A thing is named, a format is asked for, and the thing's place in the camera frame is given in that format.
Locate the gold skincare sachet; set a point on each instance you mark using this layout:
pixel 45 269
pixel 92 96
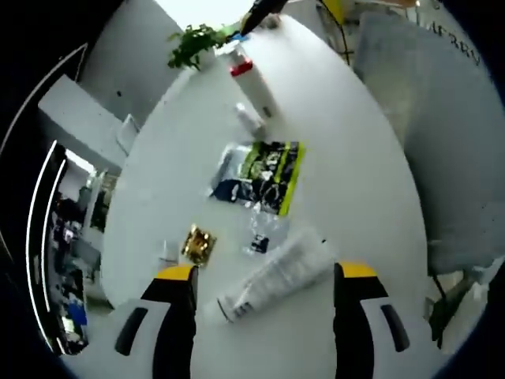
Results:
pixel 198 245

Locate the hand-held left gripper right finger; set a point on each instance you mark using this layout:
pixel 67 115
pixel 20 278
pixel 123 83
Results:
pixel 355 327

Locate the white skincare tube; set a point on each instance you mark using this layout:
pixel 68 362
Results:
pixel 276 276

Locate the small white translucent box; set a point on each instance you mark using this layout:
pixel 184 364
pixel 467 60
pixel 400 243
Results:
pixel 170 256

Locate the person's white printed shirt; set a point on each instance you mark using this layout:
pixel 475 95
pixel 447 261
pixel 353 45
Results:
pixel 453 35

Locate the green black skincare sachet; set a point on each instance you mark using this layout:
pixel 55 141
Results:
pixel 268 173

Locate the small red-label skincare bottle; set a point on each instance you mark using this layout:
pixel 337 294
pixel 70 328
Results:
pixel 249 120

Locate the blue packet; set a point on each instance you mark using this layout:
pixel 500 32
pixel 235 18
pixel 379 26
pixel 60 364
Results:
pixel 240 37

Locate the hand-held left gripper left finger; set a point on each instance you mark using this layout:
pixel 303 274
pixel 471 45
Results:
pixel 173 327

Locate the potted green plant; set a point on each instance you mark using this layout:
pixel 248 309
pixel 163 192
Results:
pixel 193 45

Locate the large red-collared skincare bottle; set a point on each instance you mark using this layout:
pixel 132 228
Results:
pixel 256 88

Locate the clear plastic skincare packet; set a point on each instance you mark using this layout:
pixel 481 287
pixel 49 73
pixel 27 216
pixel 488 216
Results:
pixel 263 237

